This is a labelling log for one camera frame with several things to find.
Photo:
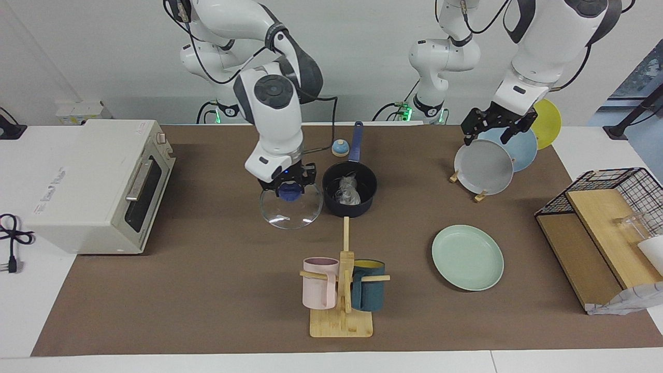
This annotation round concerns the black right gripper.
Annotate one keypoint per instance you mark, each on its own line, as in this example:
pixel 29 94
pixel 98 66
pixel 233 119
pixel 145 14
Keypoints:
pixel 295 173

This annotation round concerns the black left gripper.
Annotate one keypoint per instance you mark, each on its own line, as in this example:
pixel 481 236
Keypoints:
pixel 494 116

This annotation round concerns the glass lid with blue knob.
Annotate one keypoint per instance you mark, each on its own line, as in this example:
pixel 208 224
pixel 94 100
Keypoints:
pixel 290 212

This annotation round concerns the clear plastic bag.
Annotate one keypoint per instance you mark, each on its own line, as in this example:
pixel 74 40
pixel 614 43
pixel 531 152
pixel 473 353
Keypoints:
pixel 348 190

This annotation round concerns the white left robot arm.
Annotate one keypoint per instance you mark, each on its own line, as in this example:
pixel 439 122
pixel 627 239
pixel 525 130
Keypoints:
pixel 549 46

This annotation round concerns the grey plate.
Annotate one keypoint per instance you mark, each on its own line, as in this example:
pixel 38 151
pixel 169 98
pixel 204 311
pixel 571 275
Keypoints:
pixel 483 167

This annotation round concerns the light blue plate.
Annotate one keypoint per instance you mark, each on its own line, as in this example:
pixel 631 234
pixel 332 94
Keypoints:
pixel 522 147

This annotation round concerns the yellow plate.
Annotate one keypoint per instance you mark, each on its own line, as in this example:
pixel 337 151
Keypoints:
pixel 550 124

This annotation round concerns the wooden plate rack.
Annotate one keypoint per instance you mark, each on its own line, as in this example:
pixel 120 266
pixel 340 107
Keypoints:
pixel 480 197

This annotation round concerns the mint green plate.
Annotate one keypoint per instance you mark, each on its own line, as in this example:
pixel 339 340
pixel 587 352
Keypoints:
pixel 467 257

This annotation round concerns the dark blue saucepan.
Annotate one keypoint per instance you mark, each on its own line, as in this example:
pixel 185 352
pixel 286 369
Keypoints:
pixel 355 142

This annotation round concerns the pink mug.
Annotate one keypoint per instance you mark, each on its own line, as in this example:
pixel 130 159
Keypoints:
pixel 317 290

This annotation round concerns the brown table mat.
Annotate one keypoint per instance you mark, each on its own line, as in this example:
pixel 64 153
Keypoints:
pixel 233 290

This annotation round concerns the teal mug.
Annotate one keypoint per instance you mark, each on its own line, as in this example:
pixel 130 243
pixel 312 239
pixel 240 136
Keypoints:
pixel 369 296

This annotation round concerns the black angled stand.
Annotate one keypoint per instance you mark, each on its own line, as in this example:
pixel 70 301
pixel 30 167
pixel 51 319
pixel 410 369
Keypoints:
pixel 629 116

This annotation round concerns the wooden mug tree stand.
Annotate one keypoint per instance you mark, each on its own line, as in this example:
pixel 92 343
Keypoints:
pixel 341 324

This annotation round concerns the light bamboo board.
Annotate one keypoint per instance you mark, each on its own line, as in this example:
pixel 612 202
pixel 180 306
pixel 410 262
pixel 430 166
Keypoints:
pixel 601 228

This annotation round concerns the clear glass cup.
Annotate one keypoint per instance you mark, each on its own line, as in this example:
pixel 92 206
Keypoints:
pixel 629 228

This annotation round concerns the white cup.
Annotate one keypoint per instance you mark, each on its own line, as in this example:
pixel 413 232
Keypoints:
pixel 653 254

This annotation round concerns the white toaster oven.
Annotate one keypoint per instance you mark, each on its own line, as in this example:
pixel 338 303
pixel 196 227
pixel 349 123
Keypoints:
pixel 83 191

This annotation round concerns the white wall power strip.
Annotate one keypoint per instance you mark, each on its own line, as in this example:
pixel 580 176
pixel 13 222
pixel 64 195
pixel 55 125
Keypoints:
pixel 77 111

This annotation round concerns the black clamp mount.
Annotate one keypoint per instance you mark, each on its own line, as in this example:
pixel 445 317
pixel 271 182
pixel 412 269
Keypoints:
pixel 10 129

